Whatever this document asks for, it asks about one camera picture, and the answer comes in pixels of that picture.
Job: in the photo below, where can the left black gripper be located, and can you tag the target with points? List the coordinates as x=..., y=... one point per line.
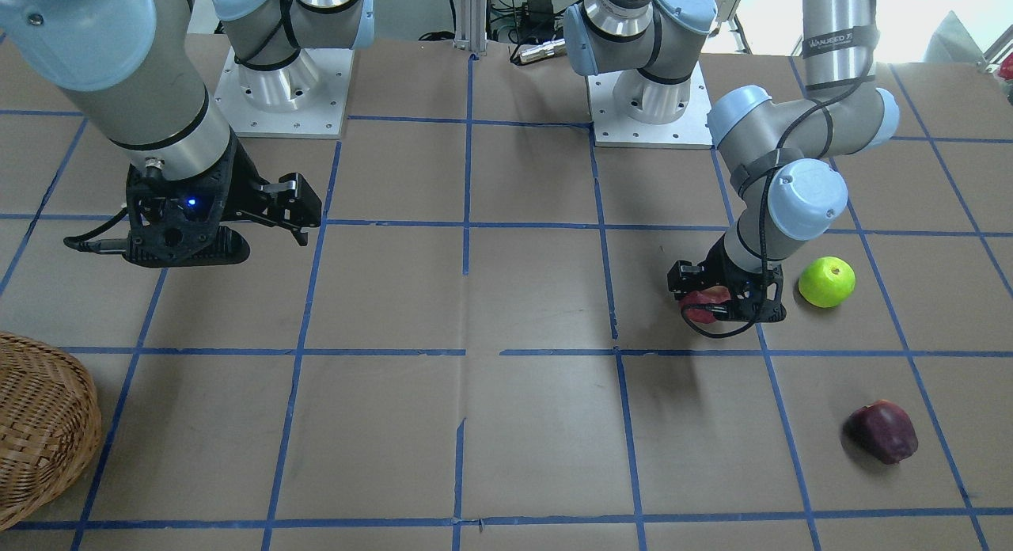
x=718, y=267

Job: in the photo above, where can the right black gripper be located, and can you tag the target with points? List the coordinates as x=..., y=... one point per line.
x=240, y=180

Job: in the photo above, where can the green apple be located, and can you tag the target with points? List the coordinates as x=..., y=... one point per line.
x=827, y=282

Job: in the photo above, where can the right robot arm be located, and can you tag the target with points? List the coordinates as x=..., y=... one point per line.
x=123, y=63

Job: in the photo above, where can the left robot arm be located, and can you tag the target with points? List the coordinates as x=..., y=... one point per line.
x=775, y=152

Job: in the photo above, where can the wicker basket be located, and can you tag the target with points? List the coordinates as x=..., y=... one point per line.
x=50, y=424

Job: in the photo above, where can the dark red apple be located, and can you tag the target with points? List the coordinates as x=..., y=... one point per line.
x=884, y=430

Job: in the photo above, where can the silver metal cylinder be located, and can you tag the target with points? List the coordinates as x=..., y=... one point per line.
x=521, y=57

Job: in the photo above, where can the black power adapter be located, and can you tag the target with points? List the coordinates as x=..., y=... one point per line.
x=537, y=14

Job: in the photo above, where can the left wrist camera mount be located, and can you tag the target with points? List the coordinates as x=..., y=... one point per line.
x=750, y=302

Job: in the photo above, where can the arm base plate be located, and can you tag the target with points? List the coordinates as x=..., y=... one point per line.
x=696, y=115
x=304, y=100

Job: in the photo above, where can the aluminium frame post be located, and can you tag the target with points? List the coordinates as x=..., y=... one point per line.
x=469, y=26

